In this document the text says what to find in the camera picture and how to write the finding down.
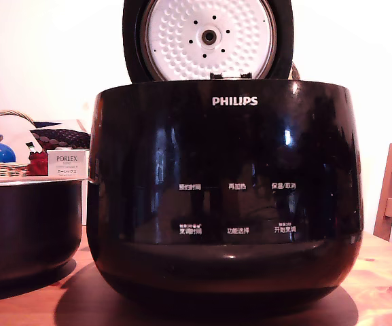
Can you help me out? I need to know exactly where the black Philips rice cooker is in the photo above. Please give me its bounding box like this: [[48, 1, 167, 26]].
[[85, 79, 365, 305]]

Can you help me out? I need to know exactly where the black rice cooker lid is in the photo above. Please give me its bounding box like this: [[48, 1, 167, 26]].
[[122, 0, 295, 84]]

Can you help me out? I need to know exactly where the dark metallic inner pot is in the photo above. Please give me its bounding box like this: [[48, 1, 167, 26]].
[[0, 177, 88, 280]]

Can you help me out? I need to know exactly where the white Porlex box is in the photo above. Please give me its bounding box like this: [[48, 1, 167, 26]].
[[48, 149, 91, 179]]

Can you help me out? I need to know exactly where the red pouch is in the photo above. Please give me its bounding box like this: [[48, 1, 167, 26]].
[[28, 151, 50, 177]]

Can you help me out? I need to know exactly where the white cloth with print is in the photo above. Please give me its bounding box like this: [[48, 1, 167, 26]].
[[0, 115, 43, 164]]

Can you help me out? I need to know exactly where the woven wicker basket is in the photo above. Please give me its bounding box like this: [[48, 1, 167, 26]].
[[0, 109, 37, 179]]

